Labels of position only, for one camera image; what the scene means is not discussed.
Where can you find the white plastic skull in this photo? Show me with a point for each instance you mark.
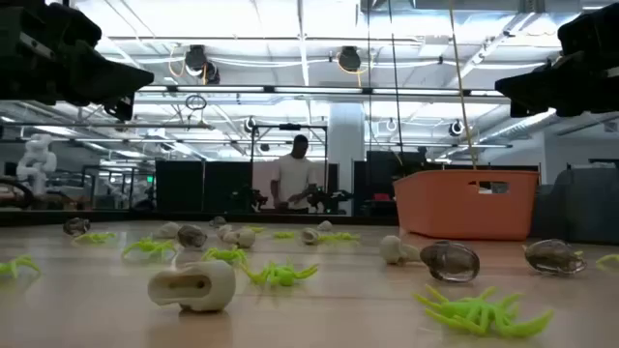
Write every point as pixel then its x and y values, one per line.
pixel 309 236
pixel 392 249
pixel 168 230
pixel 245 238
pixel 225 232
pixel 325 225
pixel 208 285

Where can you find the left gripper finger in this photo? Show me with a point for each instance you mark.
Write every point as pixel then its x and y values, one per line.
pixel 123 108
pixel 106 77

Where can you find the black tabletop robot arm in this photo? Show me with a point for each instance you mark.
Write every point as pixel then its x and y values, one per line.
pixel 333 199
pixel 249 199

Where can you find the dark grey plastic bin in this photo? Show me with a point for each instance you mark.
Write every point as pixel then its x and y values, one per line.
pixel 580 208

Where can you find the black robot station frame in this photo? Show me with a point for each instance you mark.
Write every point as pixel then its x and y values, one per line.
pixel 290 126

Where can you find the person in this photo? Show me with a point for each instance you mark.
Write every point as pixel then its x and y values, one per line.
pixel 292 179

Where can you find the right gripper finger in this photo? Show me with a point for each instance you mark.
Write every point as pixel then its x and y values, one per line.
pixel 537 89

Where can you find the pink partition curtain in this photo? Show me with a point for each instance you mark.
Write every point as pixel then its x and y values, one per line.
pixel 261 183

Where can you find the black partition panel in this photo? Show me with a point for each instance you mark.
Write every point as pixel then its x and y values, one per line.
pixel 382 169
pixel 184 186

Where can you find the long ceiling light bar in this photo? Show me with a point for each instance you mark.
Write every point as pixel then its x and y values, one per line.
pixel 314 90

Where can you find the black aluminium table frame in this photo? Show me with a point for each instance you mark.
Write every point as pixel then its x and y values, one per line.
pixel 145 217

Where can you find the white humanoid robot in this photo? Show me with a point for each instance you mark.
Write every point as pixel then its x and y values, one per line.
pixel 36 159

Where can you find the orange plastic bin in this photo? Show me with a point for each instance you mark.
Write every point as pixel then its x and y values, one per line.
pixel 435 208

